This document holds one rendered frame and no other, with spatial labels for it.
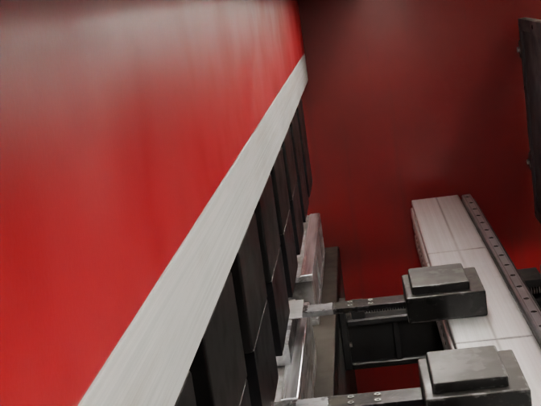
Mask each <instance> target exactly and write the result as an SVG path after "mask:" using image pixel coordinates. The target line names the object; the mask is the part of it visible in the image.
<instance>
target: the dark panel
mask: <svg viewBox="0 0 541 406"><path fill-rule="evenodd" d="M518 29H519V38H520V48H521V57H522V74H523V84H524V87H523V88H524V93H525V103H526V112H527V129H528V139H529V148H530V150H529V152H530V158H531V175H532V184H533V194H534V203H535V217H536V219H537V220H538V221H539V222H540V224H541V19H532V18H527V17H525V18H520V19H518Z"/></svg>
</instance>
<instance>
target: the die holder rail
mask: <svg viewBox="0 0 541 406"><path fill-rule="evenodd" d="M324 257H325V249H324V238H323V232H322V225H321V220H320V213H311V214H310V215H307V218H306V222H304V236H303V241H302V246H301V251H300V255H297V261H298V269H297V274H296V278H295V287H294V292H293V297H289V298H288V301H290V300H293V299H295V300H304V303H305V302H309V303H310V305H317V304H321V297H322V287H323V276H324ZM319 324H320V316H318V317H312V325H319Z"/></svg>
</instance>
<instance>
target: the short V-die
mask: <svg viewBox="0 0 541 406"><path fill-rule="evenodd" d="M297 322H298V319H291V320H288V325H287V333H286V338H285V343H284V348H283V356H276V362H277V367H278V366H286V365H291V360H292V355H293V350H294V344H295V333H296V328H297Z"/></svg>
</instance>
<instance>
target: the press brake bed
mask: <svg viewBox="0 0 541 406"><path fill-rule="evenodd" d="M340 298H345V290H344V284H343V277H342V270H341V297H340ZM349 394H357V384H356V377H355V370H354V369H352V370H351V371H347V370H346V369H345V360H344V353H343V346H342V340H341V329H340V337H339V375H338V395H339V396H341V395H349Z"/></svg>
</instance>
